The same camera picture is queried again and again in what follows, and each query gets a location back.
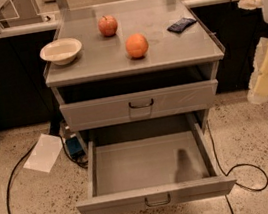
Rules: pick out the grey drawer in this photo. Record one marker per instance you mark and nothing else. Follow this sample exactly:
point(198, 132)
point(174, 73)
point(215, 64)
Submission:
point(150, 173)
point(139, 106)

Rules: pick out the grey top drawer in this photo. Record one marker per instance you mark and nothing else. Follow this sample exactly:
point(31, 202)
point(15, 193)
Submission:
point(139, 106)

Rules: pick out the grey metal drawer cabinet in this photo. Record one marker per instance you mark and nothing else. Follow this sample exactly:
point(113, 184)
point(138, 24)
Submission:
point(103, 68)

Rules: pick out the dark blue snack packet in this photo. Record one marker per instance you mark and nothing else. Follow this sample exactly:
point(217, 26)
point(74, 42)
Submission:
point(181, 25)

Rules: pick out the orange fruit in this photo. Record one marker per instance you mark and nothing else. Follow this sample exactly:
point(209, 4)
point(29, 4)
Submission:
point(136, 45)

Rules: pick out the red apple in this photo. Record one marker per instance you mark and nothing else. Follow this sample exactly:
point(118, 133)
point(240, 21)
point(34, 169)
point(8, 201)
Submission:
point(107, 25)

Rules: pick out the white ceramic bowl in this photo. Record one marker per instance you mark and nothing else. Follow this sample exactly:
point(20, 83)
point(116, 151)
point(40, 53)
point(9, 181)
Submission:
point(61, 51)

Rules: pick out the blue power box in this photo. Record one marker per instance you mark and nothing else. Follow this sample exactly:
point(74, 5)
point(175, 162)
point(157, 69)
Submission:
point(74, 147)

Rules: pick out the white paper sheet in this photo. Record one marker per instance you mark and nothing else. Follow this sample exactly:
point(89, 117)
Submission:
point(44, 154)

